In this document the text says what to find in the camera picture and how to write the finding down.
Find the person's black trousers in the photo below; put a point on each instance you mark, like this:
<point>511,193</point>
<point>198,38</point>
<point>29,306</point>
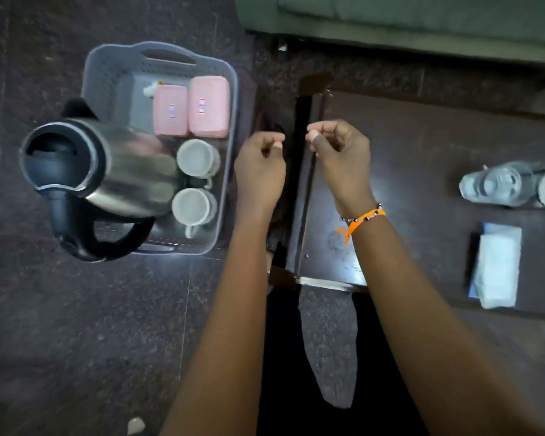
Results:
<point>286,381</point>

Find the person's right hand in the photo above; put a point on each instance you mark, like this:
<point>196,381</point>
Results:
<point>347,172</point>

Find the green sofa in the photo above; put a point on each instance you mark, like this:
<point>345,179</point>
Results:
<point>413,18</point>

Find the small white and yellow item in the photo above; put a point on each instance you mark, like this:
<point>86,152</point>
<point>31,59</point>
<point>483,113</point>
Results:
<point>150,89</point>

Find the person's right thumb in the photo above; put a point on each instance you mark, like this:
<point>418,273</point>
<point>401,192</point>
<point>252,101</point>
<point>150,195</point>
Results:
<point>315,139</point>

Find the person's left thumb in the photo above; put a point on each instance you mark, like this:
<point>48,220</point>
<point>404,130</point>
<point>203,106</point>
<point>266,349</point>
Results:
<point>278,154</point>

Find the grey plastic basket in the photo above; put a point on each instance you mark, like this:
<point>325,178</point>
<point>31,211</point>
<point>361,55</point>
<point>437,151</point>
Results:
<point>113,77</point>

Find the white tissue packet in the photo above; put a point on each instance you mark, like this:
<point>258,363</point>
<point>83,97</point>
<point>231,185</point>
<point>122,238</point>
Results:
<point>497,267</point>

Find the stainless steel electric kettle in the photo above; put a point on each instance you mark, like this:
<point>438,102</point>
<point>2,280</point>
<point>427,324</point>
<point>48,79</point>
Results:
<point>127,170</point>

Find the large pink box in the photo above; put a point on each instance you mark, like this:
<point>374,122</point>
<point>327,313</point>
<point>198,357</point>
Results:
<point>209,108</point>

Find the orange thread wristband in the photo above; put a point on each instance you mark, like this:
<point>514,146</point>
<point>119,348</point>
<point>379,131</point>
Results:
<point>361,222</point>

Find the person's left hand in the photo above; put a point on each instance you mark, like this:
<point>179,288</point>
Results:
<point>256,177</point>

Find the person's left forearm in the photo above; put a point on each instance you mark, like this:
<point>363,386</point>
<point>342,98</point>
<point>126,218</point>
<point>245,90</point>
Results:
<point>227,322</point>

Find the white ceramic cup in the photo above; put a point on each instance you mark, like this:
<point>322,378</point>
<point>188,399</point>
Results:
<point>197,158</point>
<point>193,207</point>

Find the small pink box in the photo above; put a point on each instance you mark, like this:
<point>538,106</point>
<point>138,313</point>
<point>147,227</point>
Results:
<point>170,111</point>

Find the dark wooden table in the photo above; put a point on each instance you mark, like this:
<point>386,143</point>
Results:
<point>418,154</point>

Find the person's right forearm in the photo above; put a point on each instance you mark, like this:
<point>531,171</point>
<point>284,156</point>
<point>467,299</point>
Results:
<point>418,322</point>

